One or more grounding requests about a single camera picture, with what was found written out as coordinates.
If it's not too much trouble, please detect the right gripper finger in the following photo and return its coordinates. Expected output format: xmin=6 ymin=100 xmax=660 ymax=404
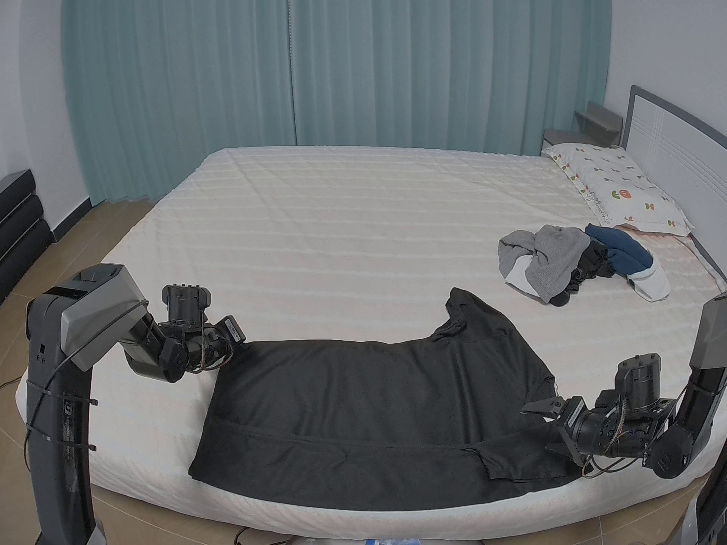
xmin=544 ymin=439 xmax=587 ymax=466
xmin=521 ymin=397 xmax=566 ymax=420

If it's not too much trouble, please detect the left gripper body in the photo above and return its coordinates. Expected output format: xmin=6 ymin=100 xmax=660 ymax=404
xmin=198 ymin=325 xmax=236 ymax=364

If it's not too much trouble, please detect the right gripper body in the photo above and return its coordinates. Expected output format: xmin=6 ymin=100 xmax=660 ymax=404
xmin=559 ymin=412 xmax=617 ymax=464

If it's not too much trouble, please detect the black T-shirt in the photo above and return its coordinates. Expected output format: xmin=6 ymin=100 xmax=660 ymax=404
xmin=189 ymin=287 xmax=586 ymax=505

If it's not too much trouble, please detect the pile of clothes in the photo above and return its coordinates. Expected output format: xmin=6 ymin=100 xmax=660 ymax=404
xmin=498 ymin=224 xmax=672 ymax=307

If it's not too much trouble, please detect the bed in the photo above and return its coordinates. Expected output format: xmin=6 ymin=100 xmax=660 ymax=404
xmin=14 ymin=84 xmax=727 ymax=540

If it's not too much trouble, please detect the black chest of drawers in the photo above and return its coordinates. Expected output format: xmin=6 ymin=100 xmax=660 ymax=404
xmin=0 ymin=169 xmax=56 ymax=305

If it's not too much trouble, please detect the white printed pillow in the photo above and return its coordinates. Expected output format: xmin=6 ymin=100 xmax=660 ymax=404
xmin=541 ymin=142 xmax=695 ymax=238

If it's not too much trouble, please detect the blue-green curtain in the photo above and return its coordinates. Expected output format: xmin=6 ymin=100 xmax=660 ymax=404
xmin=61 ymin=0 xmax=297 ymax=206
xmin=291 ymin=0 xmax=614 ymax=154

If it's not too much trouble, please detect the grey bedside table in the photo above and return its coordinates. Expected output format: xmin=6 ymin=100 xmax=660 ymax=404
xmin=542 ymin=101 xmax=624 ymax=147

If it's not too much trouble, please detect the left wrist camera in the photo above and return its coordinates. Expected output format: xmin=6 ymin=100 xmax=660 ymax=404
xmin=218 ymin=315 xmax=249 ymax=346

